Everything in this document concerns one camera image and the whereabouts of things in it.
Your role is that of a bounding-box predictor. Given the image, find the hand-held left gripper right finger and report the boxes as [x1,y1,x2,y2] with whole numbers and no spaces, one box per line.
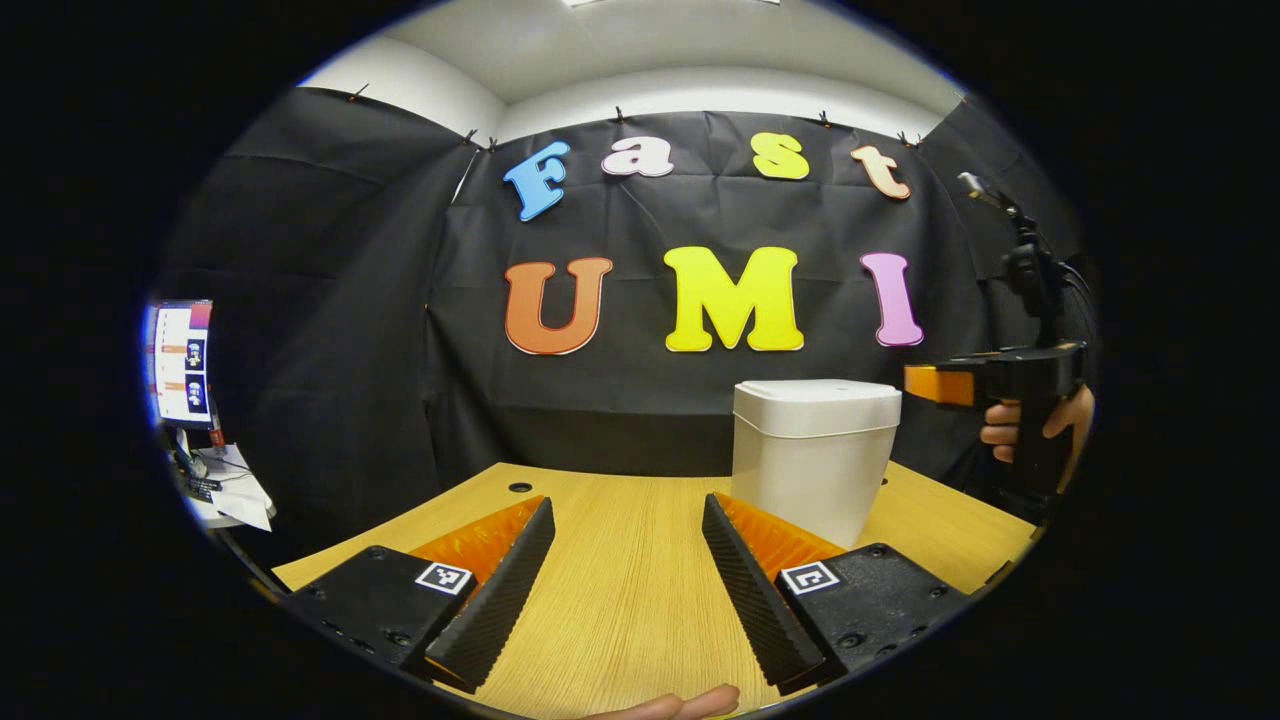
[702,491,973,696]

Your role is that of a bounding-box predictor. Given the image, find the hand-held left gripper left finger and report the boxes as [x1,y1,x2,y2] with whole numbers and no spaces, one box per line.
[285,495,557,694]

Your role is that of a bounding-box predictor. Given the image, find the white desktop garbage bin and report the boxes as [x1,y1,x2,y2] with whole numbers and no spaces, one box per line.
[731,379,903,551]

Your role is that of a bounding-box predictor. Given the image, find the wooden desktop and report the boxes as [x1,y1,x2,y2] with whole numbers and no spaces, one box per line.
[272,461,1038,719]

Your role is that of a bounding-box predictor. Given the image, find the white paper sheets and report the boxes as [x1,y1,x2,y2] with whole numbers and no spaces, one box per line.
[205,445,274,531]

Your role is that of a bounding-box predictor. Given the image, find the white side desk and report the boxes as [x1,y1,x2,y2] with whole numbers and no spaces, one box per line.
[170,430,276,531]

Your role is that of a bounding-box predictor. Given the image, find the computer monitor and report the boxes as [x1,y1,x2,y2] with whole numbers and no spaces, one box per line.
[148,300,214,431]

